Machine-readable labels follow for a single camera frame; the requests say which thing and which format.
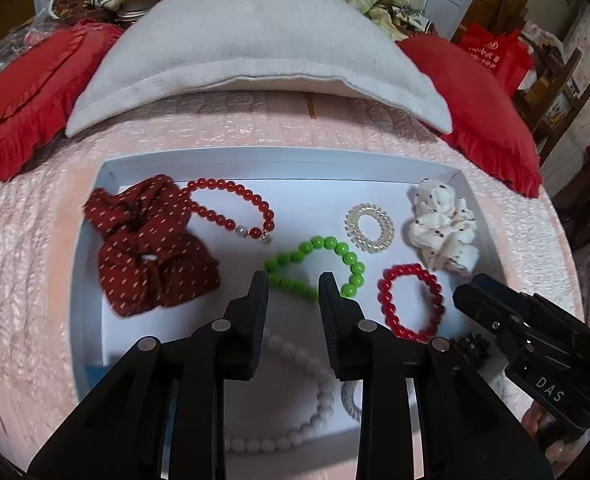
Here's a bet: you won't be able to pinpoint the bright red bead bracelet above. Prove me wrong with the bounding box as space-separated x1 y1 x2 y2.
377 263 446 343

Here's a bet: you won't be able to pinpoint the white printed scrunchie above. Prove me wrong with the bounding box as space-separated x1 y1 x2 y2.
407 178 480 275

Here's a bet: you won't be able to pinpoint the wooden chair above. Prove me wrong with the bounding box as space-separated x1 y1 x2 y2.
450 0 590 151

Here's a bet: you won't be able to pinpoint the green bead bracelet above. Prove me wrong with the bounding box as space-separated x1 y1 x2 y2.
265 236 366 303

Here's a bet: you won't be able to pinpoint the dark red bead bracelet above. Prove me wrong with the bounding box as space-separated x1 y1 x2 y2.
182 177 276 247

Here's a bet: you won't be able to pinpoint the pink fringed bedspread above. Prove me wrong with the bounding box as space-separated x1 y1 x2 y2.
0 90 588 461

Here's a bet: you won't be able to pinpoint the clear spiral hair tie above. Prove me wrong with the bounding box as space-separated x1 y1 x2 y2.
345 202 394 255

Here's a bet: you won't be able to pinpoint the red frilled pillow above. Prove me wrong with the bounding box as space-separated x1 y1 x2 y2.
0 22 126 186

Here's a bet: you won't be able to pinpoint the white bead bracelet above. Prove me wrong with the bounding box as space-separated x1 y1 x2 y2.
223 332 336 456

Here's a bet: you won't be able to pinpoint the white pillow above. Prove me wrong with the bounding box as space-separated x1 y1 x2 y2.
65 0 453 138

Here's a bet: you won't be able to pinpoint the grey braided hair tie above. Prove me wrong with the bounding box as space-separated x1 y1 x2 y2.
341 381 363 423

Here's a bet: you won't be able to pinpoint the clear plastic bags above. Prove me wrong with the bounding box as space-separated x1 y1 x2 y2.
0 5 86 68

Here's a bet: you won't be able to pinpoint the person's right hand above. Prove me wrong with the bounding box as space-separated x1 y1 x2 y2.
521 404 576 467

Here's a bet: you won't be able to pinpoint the dark red dotted scrunchie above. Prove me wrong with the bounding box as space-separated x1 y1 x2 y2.
84 174 222 318

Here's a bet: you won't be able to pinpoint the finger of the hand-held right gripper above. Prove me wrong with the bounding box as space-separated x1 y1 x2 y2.
495 332 590 432
453 274 590 376

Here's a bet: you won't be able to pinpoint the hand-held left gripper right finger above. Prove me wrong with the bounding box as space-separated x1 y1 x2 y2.
318 271 548 480

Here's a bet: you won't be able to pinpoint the plain red pillow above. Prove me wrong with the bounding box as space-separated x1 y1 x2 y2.
397 35 543 198

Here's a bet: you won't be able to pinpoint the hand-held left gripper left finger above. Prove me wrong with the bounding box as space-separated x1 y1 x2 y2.
27 270 270 480

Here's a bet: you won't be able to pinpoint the white shallow box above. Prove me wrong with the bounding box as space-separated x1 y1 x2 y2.
70 146 508 443

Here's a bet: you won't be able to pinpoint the red shopping bag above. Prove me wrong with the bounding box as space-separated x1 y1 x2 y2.
457 22 534 98

